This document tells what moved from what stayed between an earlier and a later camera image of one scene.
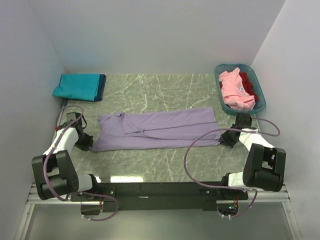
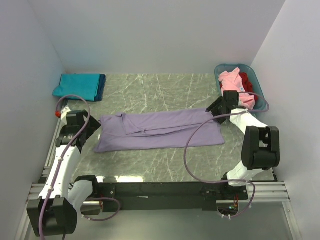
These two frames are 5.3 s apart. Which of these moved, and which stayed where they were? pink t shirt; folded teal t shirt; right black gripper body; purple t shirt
Moved: right black gripper body
Stayed: purple t shirt; folded teal t shirt; pink t shirt
